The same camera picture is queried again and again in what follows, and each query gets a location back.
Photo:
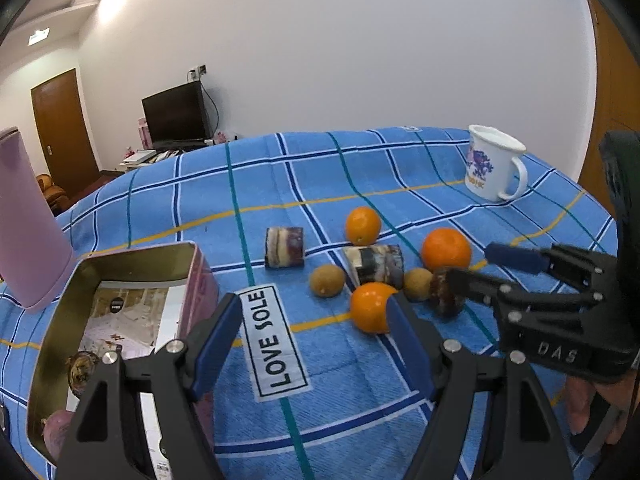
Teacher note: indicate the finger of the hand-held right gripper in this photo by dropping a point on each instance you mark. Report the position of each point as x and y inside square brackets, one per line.
[515, 256]
[475, 285]

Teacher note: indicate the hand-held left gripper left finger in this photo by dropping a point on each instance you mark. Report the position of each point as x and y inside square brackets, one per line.
[220, 345]

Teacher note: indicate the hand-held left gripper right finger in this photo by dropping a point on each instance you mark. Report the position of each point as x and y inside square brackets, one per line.
[405, 340]

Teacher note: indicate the orange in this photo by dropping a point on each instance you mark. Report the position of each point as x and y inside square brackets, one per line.
[363, 224]
[446, 252]
[369, 309]

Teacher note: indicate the brown longan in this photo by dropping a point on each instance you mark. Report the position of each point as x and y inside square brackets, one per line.
[327, 280]
[417, 284]

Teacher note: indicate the pink tin box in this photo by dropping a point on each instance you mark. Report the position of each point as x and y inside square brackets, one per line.
[200, 285]

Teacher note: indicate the person's right hand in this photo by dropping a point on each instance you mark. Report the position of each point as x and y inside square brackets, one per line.
[582, 405]

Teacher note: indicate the printed paper card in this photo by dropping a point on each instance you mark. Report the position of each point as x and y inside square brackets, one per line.
[135, 315]

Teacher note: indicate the white printed mug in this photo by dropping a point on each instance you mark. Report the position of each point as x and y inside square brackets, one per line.
[487, 170]

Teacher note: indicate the blue plaid blanket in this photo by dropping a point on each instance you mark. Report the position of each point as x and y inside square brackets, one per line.
[325, 410]

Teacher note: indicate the brown wooden door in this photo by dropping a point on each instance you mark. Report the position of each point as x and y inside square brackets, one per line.
[602, 110]
[60, 125]

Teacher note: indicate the pinkish purple fruit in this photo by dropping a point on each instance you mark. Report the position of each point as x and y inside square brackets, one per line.
[55, 427]

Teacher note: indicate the white television stand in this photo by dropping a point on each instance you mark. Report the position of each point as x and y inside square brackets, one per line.
[140, 159]

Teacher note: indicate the pink floral packet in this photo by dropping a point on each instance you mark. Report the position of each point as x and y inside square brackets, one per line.
[220, 137]

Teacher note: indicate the brown leather sofa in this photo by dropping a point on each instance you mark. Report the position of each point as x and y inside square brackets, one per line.
[50, 190]

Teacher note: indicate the pink tumbler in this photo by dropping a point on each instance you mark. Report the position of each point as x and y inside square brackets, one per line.
[25, 220]

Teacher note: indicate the black television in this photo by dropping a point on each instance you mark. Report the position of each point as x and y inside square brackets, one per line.
[175, 112]

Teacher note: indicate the white rectangular sign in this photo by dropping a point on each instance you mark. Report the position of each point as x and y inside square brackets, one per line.
[38, 36]

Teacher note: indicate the white wall socket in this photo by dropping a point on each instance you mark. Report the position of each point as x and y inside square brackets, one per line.
[197, 72]

